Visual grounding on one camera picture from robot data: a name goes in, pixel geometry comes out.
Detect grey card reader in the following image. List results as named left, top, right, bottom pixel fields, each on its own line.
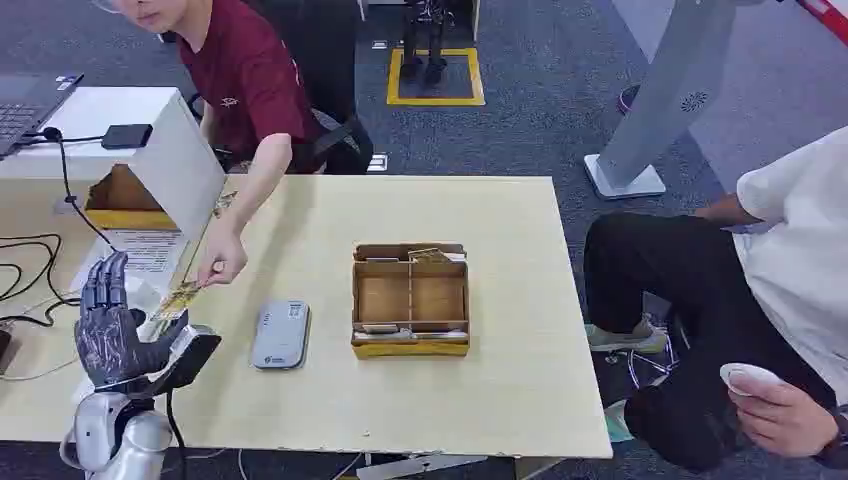
left=250, top=299, right=312, bottom=371

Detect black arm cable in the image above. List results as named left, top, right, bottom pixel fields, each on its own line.
left=164, top=389, right=190, bottom=480

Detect red white barrier strip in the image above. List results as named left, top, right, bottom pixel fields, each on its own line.
left=794, top=0, right=848, bottom=48

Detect white kiosk stand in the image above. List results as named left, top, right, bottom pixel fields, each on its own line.
left=584, top=0, right=740, bottom=201

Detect thin white cable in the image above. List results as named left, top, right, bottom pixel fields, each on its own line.
left=0, top=356, right=81, bottom=384

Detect dark grey laptop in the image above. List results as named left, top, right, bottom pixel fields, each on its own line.
left=0, top=72, right=85, bottom=160

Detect person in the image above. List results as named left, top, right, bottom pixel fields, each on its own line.
left=89, top=0, right=376, bottom=289
left=582, top=125, right=848, bottom=473

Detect open wooden box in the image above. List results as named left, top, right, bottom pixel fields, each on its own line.
left=84, top=163, right=180, bottom=232

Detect row of stacked cards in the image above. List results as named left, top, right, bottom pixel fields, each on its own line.
left=354, top=323, right=469, bottom=343

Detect black office chair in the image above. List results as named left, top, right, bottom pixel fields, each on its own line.
left=185, top=0, right=376, bottom=176

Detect chrome stool frame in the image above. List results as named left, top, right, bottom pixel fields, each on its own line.
left=606, top=331, right=680, bottom=392

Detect tilted brown card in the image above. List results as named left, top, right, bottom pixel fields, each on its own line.
left=405, top=247, right=453, bottom=264

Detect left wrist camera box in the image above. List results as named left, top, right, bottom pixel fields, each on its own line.
left=105, top=324, right=223, bottom=399

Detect wooden card box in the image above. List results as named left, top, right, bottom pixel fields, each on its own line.
left=351, top=242, right=472, bottom=361

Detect black robot legs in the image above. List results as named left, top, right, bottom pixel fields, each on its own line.
left=399, top=0, right=458, bottom=87

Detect white oval remote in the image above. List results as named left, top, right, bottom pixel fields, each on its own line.
left=719, top=362, right=783, bottom=399

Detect pale green shoe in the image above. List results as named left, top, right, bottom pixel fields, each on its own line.
left=602, top=399, right=636, bottom=444

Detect white power strip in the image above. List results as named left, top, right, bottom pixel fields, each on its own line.
left=69, top=273, right=175, bottom=405

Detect person's hand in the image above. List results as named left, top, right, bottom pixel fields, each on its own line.
left=727, top=377, right=841, bottom=460
left=196, top=221, right=250, bottom=289

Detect black adapter cable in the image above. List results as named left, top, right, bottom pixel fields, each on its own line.
left=19, top=127, right=121, bottom=256

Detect dark shoe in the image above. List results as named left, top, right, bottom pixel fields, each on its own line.
left=617, top=84, right=643, bottom=117

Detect looped black cable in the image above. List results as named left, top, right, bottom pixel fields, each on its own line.
left=0, top=233, right=81, bottom=329

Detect yellow floor tape square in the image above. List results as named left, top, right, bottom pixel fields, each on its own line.
left=386, top=47, right=486, bottom=107

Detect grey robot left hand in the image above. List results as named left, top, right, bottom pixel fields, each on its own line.
left=74, top=251, right=191, bottom=391

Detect beige sneaker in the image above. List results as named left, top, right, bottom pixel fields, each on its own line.
left=584, top=316, right=669, bottom=354

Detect dark wristwatch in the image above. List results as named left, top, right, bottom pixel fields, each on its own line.
left=814, top=404, right=848, bottom=468

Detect printed paper sheet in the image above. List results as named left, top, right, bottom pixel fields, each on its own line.
left=69, top=229, right=190, bottom=296

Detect black power adapter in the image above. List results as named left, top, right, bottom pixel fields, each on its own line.
left=101, top=123, right=154, bottom=151

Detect white desk riser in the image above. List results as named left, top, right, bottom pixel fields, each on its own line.
left=0, top=86, right=228, bottom=243

